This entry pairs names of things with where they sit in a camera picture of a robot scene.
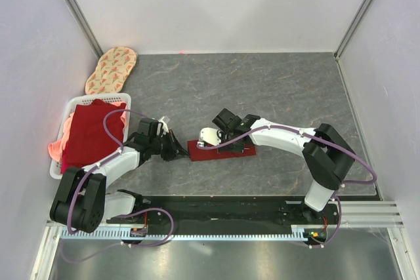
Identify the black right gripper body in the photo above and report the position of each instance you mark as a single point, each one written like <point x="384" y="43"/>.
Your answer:
<point x="233" y="147"/>

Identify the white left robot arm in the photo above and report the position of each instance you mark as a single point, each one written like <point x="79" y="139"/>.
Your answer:
<point x="81" y="203"/>

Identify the red cloth in basket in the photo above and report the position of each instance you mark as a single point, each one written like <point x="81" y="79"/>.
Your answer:
<point x="89" y="141"/>

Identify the white slotted cable duct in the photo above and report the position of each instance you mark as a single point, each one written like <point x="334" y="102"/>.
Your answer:
<point x="130" y="234"/>

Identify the salmon pink cloth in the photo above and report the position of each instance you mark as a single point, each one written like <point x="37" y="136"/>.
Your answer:
<point x="56" y="148"/>

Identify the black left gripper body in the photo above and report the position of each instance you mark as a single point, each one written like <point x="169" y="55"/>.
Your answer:
<point x="163" y="145"/>

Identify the white plastic basket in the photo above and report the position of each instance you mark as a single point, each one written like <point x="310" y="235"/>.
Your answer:
<point x="55" y="169"/>

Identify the red cloth napkin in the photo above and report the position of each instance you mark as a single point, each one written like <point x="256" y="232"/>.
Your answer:
<point x="197" y="154"/>

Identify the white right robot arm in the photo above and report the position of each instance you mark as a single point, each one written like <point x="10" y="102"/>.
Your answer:
<point x="327" y="155"/>

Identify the floral oval placemat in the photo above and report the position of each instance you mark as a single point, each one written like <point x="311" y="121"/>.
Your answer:
<point x="112" y="71"/>

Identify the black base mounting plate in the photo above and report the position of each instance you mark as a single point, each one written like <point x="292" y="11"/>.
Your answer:
<point x="228" y="214"/>

